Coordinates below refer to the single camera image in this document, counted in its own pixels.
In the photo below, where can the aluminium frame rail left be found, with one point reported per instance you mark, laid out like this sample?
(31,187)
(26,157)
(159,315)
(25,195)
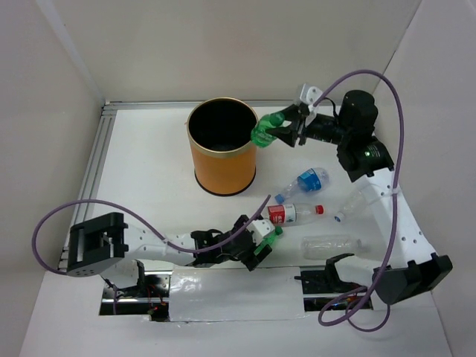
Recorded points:
(93,174)

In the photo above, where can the green soda bottle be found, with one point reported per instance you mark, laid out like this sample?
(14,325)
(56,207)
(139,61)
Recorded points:
(268,241)

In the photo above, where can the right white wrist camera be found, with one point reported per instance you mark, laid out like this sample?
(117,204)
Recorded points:
(307,95)

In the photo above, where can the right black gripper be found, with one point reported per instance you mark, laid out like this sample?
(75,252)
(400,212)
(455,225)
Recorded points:
(288,134)

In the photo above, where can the red label clear bottle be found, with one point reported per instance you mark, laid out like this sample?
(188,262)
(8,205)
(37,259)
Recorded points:
(293,214)

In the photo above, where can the clear bottle white-blue cap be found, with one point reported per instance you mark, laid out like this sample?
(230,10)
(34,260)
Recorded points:
(354,205)

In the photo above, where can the clear crushed label-less bottle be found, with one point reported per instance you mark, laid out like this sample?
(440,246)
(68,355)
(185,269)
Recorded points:
(327,246)

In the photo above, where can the small green bottle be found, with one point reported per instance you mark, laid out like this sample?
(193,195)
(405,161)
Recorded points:
(259,135)

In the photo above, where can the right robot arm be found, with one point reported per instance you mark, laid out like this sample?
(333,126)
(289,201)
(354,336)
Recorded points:
(413,267)

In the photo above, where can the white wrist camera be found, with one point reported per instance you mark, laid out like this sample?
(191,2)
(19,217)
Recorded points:
(307,95)
(261,228)

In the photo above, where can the blue label clear bottle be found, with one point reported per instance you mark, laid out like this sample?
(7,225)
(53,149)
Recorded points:
(310,181)

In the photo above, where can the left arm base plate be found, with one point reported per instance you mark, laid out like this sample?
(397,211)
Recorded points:
(151,300)

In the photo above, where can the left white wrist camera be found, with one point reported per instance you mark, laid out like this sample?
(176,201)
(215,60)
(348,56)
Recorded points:
(261,228)

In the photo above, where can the orange cylindrical bin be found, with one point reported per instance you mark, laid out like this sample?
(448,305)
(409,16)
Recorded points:
(219,132)

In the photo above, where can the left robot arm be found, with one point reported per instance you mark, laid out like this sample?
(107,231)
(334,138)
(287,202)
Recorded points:
(108,247)

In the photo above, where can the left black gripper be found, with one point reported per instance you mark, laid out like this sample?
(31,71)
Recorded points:
(252,262)

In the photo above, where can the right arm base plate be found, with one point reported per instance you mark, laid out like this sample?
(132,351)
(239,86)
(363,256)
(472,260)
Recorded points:
(318,291)

